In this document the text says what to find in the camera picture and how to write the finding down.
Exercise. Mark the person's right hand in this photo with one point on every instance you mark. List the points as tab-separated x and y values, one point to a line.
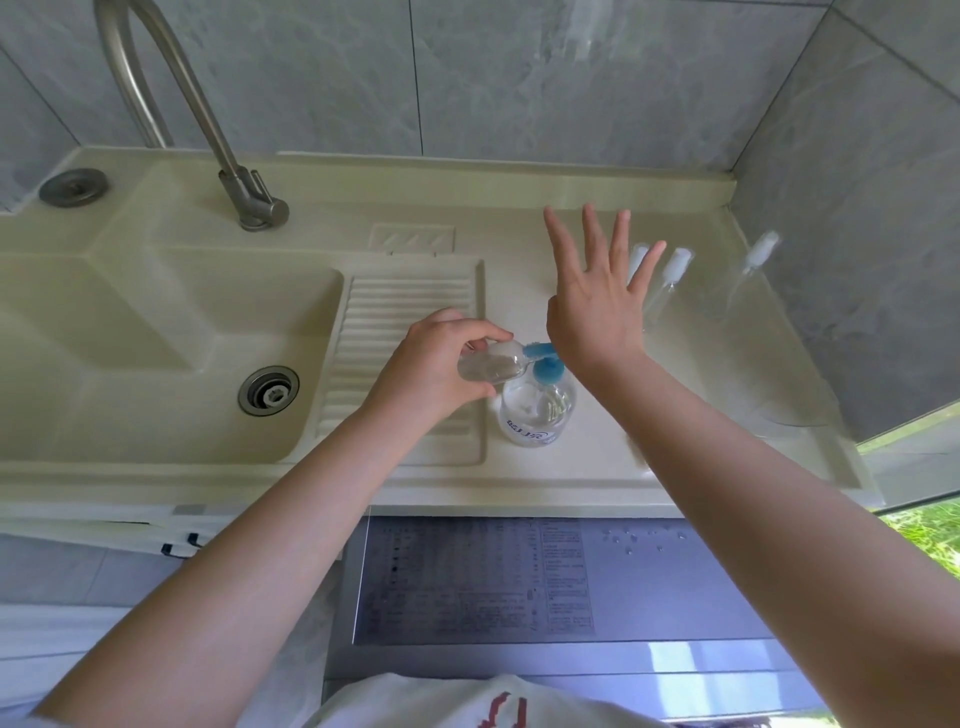
600	319

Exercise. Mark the person's left hand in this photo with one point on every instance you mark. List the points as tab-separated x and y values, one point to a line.
427	371

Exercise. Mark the small clear bottle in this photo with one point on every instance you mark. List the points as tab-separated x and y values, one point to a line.
637	259
739	292
671	277
495	367

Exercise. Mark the clear hand sanitizer pump bottle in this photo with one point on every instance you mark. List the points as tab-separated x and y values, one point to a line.
536	412

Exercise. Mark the person's left forearm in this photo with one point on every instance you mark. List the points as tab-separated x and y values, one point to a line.
217	570

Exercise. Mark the person's right forearm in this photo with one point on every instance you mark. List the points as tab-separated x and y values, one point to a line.
780	525

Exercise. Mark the person's white shirt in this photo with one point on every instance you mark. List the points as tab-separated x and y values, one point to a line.
435	709

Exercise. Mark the steel sink drain strainer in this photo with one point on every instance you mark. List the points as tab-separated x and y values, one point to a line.
268	391

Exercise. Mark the grey washing machine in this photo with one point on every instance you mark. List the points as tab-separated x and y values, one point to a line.
675	592

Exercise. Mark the cream sink with washboard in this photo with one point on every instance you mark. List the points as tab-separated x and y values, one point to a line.
90	322

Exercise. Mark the curved steel faucet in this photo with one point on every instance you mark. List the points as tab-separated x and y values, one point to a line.
202	97

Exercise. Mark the glass window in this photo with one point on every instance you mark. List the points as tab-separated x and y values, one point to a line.
922	487

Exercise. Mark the white cabinet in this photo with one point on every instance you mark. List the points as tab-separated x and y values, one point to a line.
75	529

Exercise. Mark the round steel hole cover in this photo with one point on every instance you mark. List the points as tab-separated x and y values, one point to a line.
73	187

